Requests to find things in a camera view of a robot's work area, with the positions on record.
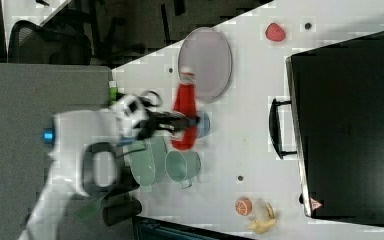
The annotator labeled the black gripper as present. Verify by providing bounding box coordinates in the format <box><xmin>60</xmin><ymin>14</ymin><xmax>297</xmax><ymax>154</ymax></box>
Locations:
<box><xmin>136</xmin><ymin>111</ymin><xmax>200</xmax><ymax>140</ymax></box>

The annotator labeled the red ketchup bottle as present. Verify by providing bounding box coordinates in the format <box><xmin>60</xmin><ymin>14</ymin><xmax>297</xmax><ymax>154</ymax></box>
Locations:
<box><xmin>171</xmin><ymin>70</ymin><xmax>198</xmax><ymax>151</ymax></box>

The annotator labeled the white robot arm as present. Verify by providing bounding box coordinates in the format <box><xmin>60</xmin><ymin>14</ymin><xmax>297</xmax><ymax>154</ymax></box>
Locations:
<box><xmin>17</xmin><ymin>93</ymin><xmax>200</xmax><ymax>240</ymax></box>

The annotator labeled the lavender round plate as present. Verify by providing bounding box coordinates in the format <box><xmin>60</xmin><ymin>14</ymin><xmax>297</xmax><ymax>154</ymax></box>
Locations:
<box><xmin>178</xmin><ymin>27</ymin><xmax>233</xmax><ymax>103</ymax></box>

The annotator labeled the blue bowl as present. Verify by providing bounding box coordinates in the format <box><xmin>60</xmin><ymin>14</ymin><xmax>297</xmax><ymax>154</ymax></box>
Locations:
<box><xmin>197</xmin><ymin>111</ymin><xmax>211</xmax><ymax>139</ymax></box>

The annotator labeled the green perforated colander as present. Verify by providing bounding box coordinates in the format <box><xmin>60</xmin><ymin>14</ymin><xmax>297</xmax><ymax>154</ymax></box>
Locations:
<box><xmin>127</xmin><ymin>136</ymin><xmax>167</xmax><ymax>192</ymax></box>

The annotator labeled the green mug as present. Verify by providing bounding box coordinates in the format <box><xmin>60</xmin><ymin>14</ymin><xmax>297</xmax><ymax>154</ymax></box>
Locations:
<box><xmin>165</xmin><ymin>151</ymin><xmax>201</xmax><ymax>189</ymax></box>

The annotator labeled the green bottle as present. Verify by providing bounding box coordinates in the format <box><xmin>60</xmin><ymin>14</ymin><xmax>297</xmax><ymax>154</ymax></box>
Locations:
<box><xmin>109</xmin><ymin>81</ymin><xmax>118</xmax><ymax>105</ymax></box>

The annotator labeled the black round bin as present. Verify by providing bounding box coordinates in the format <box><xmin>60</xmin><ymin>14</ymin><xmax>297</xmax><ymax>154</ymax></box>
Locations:
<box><xmin>102</xmin><ymin>189</ymin><xmax>142</xmax><ymax>226</ymax></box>

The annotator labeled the orange half toy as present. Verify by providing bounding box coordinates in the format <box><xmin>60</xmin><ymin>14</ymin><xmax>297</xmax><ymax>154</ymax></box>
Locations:
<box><xmin>235</xmin><ymin>198</ymin><xmax>252</xmax><ymax>216</ymax></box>

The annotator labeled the green spatula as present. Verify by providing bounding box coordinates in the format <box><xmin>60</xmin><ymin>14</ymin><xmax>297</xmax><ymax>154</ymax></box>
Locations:
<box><xmin>75</xmin><ymin>197</ymin><xmax>103</xmax><ymax>221</ymax></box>

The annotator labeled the peeled banana toy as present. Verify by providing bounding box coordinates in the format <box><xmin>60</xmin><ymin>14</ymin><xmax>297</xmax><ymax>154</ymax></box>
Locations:
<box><xmin>246</xmin><ymin>199</ymin><xmax>277</xmax><ymax>234</ymax></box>

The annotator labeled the red strawberry toy right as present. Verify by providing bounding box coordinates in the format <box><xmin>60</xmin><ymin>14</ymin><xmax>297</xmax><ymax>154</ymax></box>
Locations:
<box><xmin>265</xmin><ymin>23</ymin><xmax>286</xmax><ymax>42</ymax></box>

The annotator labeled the black office chair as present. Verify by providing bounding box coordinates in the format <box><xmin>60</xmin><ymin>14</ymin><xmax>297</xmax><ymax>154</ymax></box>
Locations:
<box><xmin>7</xmin><ymin>20</ymin><xmax>92</xmax><ymax>65</ymax></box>

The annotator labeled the toaster oven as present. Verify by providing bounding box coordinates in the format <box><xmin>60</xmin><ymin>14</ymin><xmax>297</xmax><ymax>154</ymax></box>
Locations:
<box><xmin>285</xmin><ymin>31</ymin><xmax>384</xmax><ymax>227</ymax></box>

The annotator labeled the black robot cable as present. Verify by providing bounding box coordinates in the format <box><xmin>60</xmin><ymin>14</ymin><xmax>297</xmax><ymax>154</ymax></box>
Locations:
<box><xmin>139</xmin><ymin>89</ymin><xmax>164</xmax><ymax>109</ymax></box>

